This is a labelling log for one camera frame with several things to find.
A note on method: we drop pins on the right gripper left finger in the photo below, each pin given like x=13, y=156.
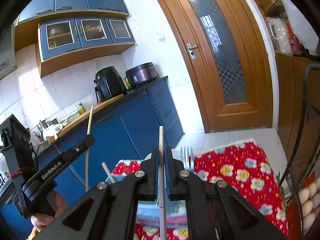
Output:
x=107, y=211

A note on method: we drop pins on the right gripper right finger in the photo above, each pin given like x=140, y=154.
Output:
x=214, y=211

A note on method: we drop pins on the steel fork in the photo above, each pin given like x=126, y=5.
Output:
x=187, y=158

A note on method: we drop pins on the white plastic spoon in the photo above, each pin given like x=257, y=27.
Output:
x=107, y=171

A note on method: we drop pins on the person's left hand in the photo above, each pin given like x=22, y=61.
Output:
x=40, y=221

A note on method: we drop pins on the steel kettle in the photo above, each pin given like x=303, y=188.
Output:
x=39, y=129

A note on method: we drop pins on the red smiley flower tablecloth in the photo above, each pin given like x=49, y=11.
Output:
x=243, y=165

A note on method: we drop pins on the pile of eggs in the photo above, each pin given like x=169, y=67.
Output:
x=309, y=199

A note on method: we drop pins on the blue base cabinets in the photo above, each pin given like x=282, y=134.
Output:
x=127, y=129

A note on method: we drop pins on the black air fryer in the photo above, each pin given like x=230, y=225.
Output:
x=109, y=84

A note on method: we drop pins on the dark rice cooker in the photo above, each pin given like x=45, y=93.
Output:
x=141, y=74

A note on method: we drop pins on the wooden door with glass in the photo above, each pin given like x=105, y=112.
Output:
x=231, y=74

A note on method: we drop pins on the wooden shelf cabinet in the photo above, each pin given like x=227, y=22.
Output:
x=288, y=61

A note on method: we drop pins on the blue wall cabinets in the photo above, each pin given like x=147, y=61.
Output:
x=67, y=32

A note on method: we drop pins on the silver door handle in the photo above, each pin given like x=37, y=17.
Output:
x=190, y=49

